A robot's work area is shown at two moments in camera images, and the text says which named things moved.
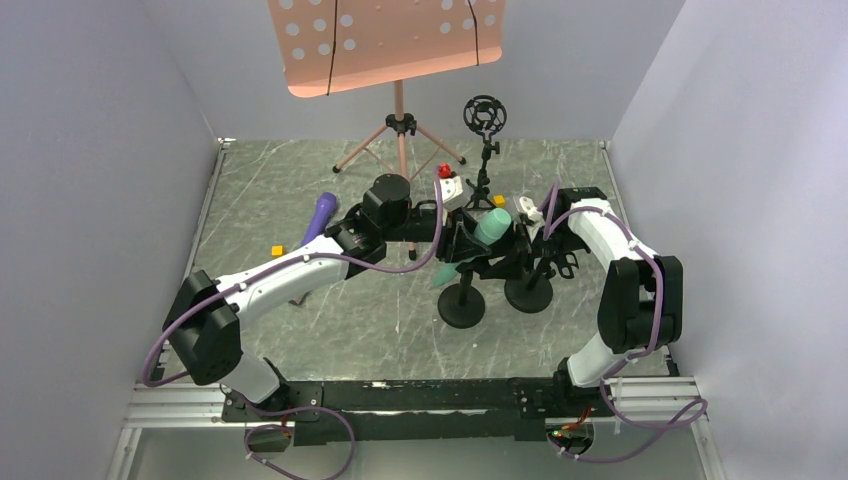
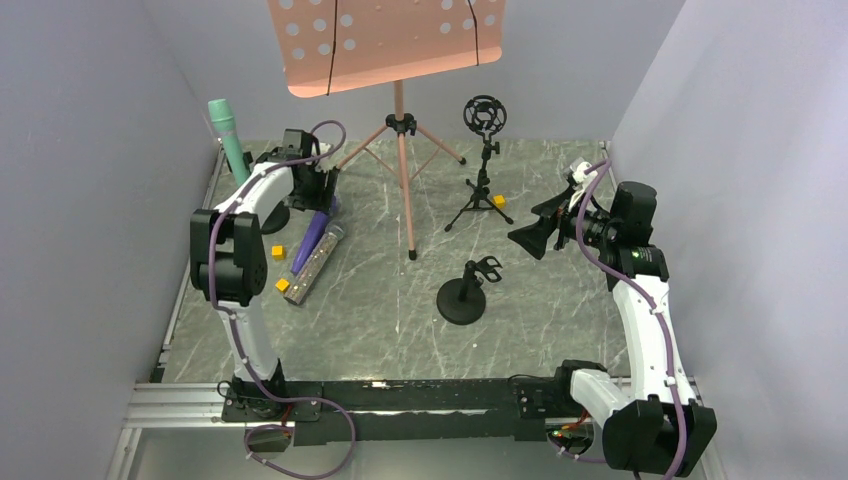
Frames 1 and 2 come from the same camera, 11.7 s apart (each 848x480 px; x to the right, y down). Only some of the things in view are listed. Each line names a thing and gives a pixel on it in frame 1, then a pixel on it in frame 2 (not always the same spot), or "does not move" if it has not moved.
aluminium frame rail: (172, 404) does not move
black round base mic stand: (461, 306) to (278, 222)
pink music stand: (334, 46) does not move
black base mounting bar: (339, 410) does not move
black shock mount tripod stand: (484, 114) does not move
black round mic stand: (528, 293) to (462, 300)
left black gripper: (453, 234) to (317, 192)
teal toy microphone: (488, 228) to (224, 123)
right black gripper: (525, 237) to (559, 220)
